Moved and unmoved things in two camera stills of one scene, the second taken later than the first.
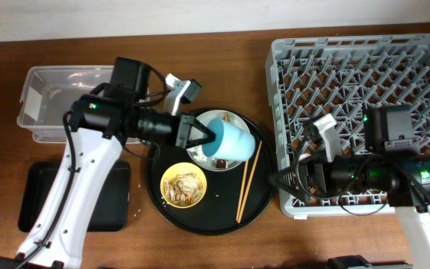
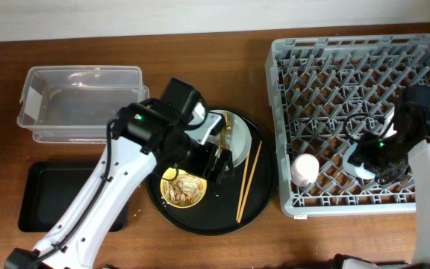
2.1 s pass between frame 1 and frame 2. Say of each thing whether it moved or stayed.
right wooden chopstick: stayed
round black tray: stayed
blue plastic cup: moved
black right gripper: moved
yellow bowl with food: stayed
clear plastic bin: stayed
